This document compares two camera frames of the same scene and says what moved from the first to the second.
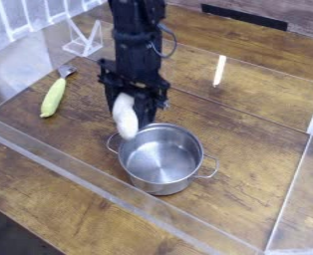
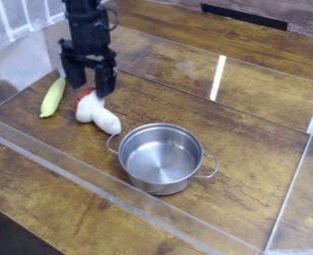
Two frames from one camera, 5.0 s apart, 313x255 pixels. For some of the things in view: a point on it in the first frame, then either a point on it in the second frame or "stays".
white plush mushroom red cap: (125, 116) → (90, 109)
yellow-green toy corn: (56, 94) stays
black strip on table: (235, 14) stays
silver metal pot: (161, 158) stays
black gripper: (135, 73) → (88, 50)
